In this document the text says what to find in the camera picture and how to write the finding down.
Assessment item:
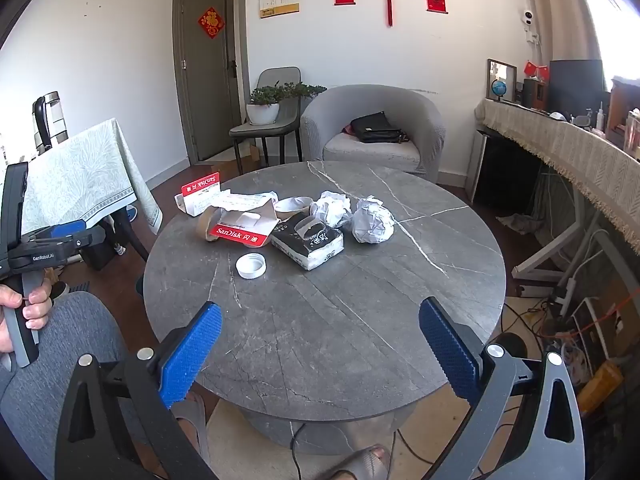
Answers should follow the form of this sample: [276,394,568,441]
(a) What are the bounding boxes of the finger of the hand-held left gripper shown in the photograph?
[24,219,107,249]

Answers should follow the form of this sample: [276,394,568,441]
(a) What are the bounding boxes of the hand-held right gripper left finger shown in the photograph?
[55,301,223,480]

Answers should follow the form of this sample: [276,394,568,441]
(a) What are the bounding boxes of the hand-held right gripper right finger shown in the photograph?
[418,296,586,480]

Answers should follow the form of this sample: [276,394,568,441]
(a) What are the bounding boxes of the white bottle cap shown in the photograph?
[236,254,266,280]

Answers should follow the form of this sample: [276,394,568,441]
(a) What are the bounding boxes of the red white card package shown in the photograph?
[174,172,222,217]

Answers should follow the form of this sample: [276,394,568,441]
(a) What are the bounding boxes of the torn red white box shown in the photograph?
[209,197,281,249]

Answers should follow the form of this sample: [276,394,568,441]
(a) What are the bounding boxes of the white paper ball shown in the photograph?
[310,190,354,231]
[352,195,396,245]

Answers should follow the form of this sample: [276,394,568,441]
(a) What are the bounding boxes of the person's left hand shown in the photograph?
[0,280,53,356]

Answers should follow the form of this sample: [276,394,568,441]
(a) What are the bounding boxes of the black box under table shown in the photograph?
[79,237,120,272]

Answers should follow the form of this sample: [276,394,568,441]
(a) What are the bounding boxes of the table with pale tablecloth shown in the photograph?
[0,117,164,237]

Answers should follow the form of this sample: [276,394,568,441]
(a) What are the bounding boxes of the glass kettle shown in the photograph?
[32,91,69,155]

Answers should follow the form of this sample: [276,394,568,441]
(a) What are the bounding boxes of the person's grey trouser leg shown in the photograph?
[0,290,135,480]

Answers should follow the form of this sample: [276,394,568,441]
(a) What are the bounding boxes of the round grey marble table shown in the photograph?
[142,160,508,456]

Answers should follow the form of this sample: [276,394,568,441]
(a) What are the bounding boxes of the brown tape roll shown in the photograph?
[197,207,221,242]

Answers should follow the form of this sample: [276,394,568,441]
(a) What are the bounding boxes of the grey slipper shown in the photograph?
[327,442,392,480]

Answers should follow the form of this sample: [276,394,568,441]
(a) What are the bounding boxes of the black tissue packet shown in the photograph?
[270,212,345,271]

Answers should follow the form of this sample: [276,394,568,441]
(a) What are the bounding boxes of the torn white paper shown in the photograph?
[214,189,278,212]

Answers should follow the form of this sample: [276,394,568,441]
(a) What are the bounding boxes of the cardboard box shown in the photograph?
[210,144,262,181]

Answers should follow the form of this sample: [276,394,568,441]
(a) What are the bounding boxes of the black cabinet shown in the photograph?
[466,127,543,213]

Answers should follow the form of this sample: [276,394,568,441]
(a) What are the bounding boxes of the grey door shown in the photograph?
[172,0,247,166]

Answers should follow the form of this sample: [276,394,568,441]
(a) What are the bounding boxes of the grey armchair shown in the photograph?
[300,84,447,184]

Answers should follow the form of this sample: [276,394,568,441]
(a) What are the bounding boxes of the grey dining chair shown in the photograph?
[229,67,304,172]

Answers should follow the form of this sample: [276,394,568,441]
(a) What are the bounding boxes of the potted plant in white pot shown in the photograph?
[246,82,328,126]

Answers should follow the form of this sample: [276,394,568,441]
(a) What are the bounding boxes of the long desk with beige cloth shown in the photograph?
[473,97,640,281]

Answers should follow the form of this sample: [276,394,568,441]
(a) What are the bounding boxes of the black handbag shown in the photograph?
[350,111,409,145]

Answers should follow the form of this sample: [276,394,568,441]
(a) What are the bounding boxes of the red door ornament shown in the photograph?
[197,6,226,40]

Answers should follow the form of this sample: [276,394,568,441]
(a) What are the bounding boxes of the framed mirror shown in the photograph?
[486,58,519,104]

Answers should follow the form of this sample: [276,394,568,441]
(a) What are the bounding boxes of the black monitor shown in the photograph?
[548,59,607,117]

